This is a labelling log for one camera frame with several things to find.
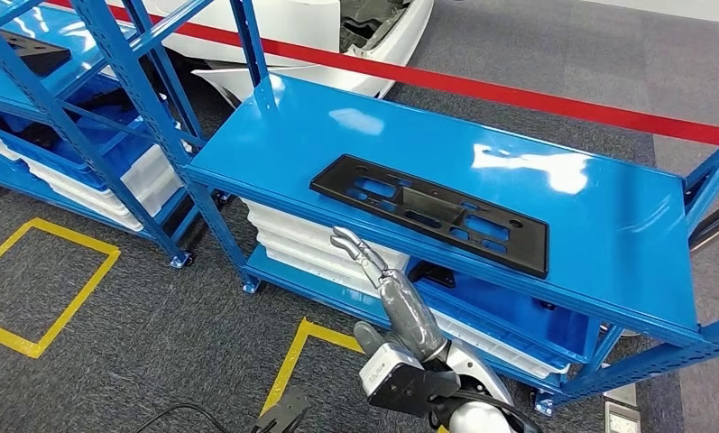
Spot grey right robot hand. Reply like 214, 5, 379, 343
330, 226, 452, 364

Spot black plastic plate bracket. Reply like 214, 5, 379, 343
309, 153, 550, 281
0, 30, 72, 78

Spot blue metal shelf rack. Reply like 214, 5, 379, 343
69, 0, 719, 418
0, 0, 229, 269

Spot blue plastic bin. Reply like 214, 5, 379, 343
0, 104, 157, 192
415, 272, 603, 365

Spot silver floor socket box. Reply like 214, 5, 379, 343
604, 401, 642, 433
603, 382, 638, 409

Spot red barrier belt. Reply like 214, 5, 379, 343
45, 0, 719, 146

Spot white car body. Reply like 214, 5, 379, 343
137, 0, 435, 109

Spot dark grey bracket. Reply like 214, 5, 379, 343
253, 388, 311, 433

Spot black floor cable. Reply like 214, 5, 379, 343
134, 403, 229, 433

